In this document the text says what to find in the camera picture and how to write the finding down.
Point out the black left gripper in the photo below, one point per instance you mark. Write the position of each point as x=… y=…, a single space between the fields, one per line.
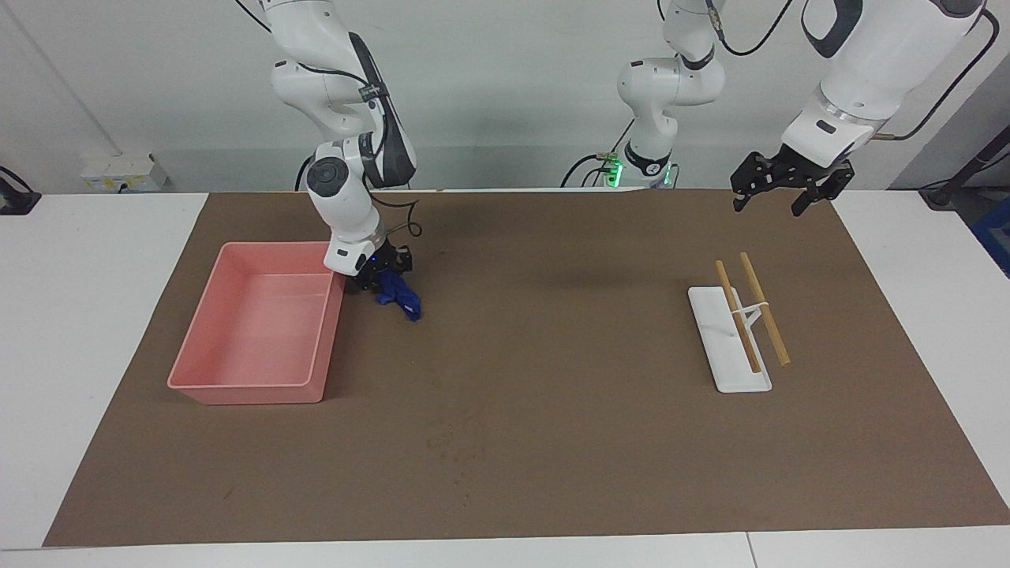
x=805 y=170

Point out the wooden rack rod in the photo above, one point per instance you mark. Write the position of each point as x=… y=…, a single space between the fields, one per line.
x=777 y=347
x=738 y=315

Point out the white power socket box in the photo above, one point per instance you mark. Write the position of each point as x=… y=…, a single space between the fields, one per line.
x=122 y=172

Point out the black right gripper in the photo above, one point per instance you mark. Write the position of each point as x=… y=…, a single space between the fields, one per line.
x=377 y=264

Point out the black clamp mount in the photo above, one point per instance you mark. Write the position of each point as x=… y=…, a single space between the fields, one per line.
x=16 y=201

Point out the blue crate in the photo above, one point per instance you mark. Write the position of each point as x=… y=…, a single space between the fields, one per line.
x=996 y=241

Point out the brown table mat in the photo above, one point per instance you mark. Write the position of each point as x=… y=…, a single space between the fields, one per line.
x=513 y=394

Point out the black stand leg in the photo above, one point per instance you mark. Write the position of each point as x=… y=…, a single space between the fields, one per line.
x=966 y=170

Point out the blue towel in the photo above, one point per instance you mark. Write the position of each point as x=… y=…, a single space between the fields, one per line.
x=402 y=298

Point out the pink plastic bin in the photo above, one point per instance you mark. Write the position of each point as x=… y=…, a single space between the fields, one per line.
x=260 y=331

